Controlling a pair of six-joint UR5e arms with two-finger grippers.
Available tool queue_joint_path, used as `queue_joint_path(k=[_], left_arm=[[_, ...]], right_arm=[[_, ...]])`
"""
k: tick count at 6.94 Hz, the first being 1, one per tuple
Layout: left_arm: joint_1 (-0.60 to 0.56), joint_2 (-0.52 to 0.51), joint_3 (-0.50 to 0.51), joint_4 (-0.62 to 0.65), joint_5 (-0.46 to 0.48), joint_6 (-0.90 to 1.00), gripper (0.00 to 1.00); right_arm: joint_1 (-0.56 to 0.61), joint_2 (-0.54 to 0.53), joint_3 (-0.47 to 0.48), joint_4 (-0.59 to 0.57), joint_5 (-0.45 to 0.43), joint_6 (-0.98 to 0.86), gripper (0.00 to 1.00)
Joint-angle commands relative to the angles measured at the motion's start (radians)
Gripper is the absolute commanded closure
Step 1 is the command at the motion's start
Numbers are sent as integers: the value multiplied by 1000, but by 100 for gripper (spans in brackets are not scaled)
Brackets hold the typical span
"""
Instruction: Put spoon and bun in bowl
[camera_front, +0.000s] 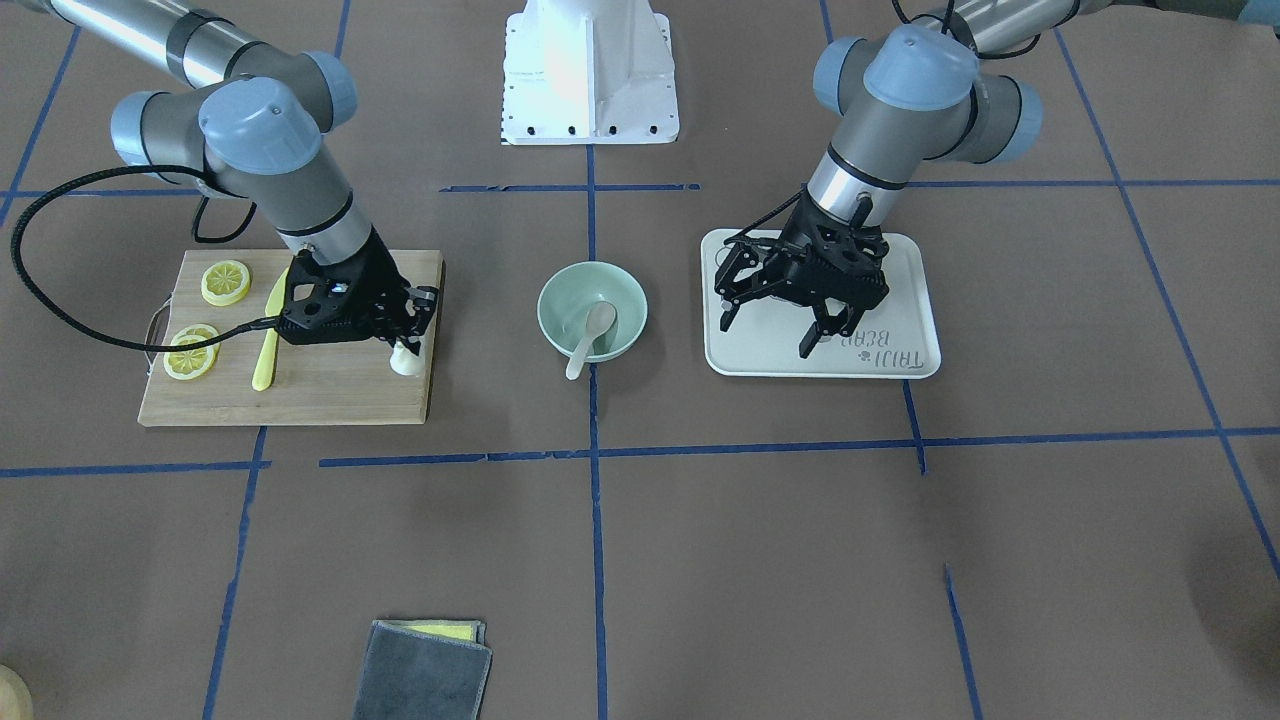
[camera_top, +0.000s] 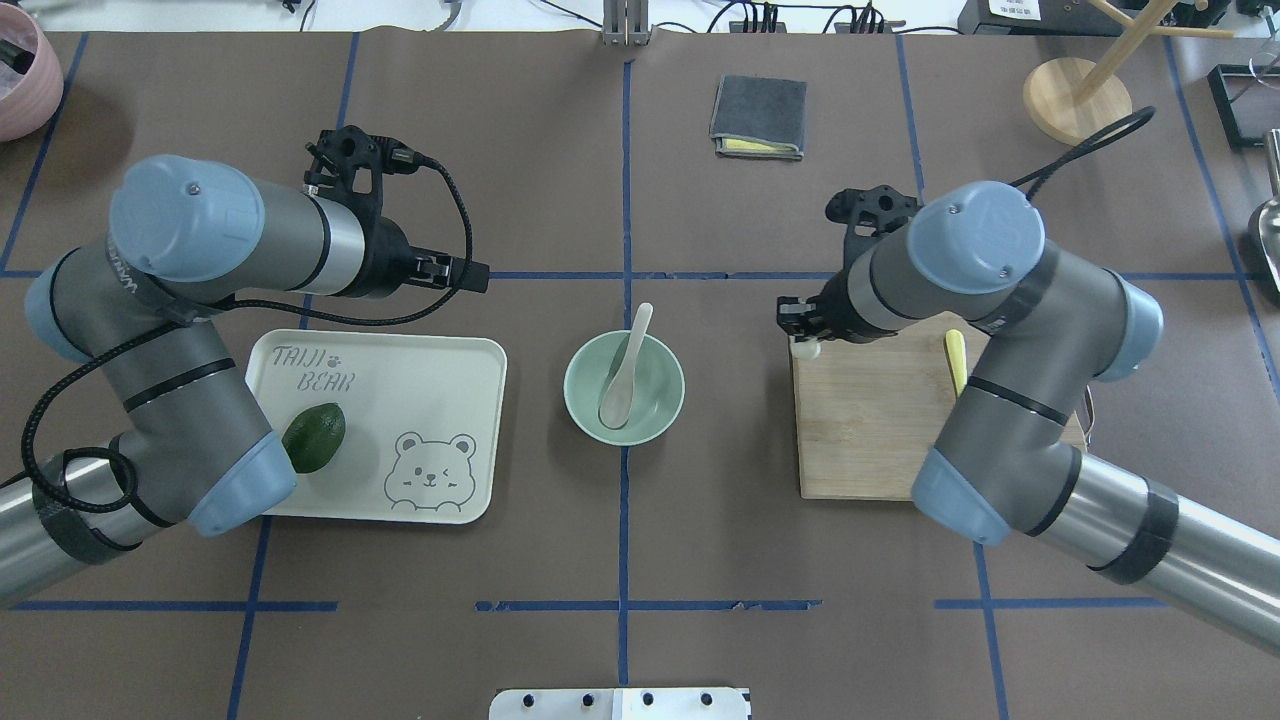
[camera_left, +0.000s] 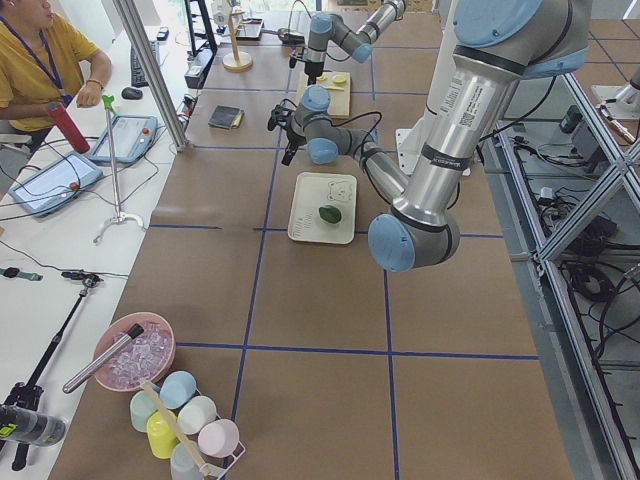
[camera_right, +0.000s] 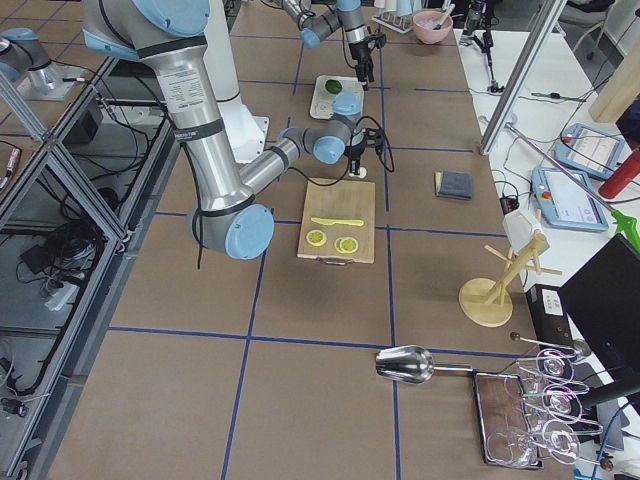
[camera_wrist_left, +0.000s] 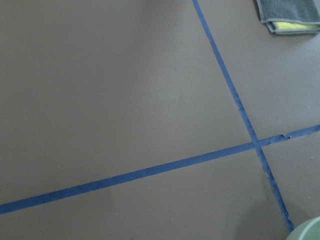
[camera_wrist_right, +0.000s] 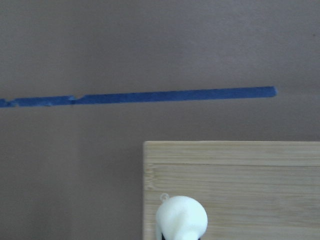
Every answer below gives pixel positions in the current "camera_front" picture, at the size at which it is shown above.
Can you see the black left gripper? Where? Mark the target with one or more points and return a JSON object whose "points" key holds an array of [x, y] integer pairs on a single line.
{"points": [[797, 243]]}

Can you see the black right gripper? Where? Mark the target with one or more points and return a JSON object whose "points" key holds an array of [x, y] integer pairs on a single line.
{"points": [[383, 283]]}

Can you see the white steamed bun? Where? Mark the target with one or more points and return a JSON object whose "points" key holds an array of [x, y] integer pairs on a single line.
{"points": [[404, 361]]}

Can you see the white ceramic soup spoon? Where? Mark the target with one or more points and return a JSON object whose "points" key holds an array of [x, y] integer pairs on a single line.
{"points": [[600, 317]]}

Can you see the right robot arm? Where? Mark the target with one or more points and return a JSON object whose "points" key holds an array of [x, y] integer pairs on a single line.
{"points": [[252, 126]]}

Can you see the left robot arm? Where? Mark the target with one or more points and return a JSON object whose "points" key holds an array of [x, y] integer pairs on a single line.
{"points": [[917, 94]]}

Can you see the light green bowl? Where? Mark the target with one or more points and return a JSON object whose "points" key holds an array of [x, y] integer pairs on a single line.
{"points": [[565, 301]]}

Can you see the cream bear serving tray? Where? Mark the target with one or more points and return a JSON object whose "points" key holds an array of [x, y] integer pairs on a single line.
{"points": [[895, 340]]}

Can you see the wooden cutting board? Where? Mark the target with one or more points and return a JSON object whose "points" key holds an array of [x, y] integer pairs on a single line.
{"points": [[313, 386]]}

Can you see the yellow plastic knife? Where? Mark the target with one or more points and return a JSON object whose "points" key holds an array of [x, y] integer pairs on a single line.
{"points": [[264, 371]]}

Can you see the single lemon slice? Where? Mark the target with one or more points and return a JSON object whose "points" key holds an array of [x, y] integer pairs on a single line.
{"points": [[225, 283]]}

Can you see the lower stacked lemon slice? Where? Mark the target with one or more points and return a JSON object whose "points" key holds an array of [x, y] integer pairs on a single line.
{"points": [[205, 330]]}

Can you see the upper top lemon slice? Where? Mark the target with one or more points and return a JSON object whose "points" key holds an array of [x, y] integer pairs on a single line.
{"points": [[191, 362]]}

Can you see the folded grey yellow cloth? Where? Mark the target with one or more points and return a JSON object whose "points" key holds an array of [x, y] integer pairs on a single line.
{"points": [[423, 669]]}

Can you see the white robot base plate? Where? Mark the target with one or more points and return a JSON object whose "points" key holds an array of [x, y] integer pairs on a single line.
{"points": [[588, 73]]}

